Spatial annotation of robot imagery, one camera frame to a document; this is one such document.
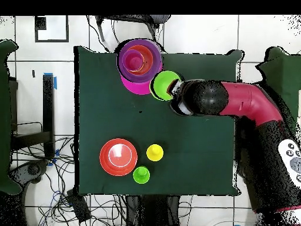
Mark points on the small green plastic bowl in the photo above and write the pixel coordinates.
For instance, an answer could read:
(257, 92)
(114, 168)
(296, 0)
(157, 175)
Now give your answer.
(161, 86)

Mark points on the purple plastic bowl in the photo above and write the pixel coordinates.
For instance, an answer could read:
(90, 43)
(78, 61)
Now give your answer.
(156, 68)

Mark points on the small red-orange plastic bowl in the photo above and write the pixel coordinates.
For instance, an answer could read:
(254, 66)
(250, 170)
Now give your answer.
(148, 60)

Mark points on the pink plastic bowl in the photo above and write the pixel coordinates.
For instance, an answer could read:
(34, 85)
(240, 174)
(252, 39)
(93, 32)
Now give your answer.
(136, 88)

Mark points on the purple plastic cup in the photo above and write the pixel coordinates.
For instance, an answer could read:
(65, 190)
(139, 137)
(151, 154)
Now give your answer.
(132, 61)

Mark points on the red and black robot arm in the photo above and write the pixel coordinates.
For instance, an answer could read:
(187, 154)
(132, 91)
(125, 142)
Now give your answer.
(249, 101)

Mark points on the dark green tablecloth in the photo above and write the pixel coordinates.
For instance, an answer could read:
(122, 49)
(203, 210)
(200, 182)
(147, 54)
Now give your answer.
(188, 141)

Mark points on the yellow plastic cup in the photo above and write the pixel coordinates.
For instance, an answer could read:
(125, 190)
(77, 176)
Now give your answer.
(155, 153)

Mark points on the large red-orange plastic bowl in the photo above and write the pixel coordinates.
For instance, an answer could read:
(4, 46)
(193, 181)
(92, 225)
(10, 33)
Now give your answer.
(117, 156)

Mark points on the green plastic cup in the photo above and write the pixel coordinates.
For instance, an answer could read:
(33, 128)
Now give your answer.
(141, 175)

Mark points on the green cloth side table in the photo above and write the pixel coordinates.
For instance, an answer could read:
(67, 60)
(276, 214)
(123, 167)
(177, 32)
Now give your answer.
(284, 70)
(4, 117)

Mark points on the blue tape strip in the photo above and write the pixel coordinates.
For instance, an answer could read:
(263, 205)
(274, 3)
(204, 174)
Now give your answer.
(55, 83)

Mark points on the black metal stand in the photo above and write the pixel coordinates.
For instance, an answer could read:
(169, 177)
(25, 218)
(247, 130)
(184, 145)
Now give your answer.
(48, 106)

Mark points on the black power box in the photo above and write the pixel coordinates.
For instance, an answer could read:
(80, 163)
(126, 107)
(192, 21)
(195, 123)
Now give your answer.
(78, 207)

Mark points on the black chair base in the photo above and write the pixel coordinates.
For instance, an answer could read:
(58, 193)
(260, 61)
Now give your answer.
(30, 169)

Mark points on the black camera tripod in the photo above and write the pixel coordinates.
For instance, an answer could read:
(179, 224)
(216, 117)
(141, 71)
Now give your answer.
(150, 20)

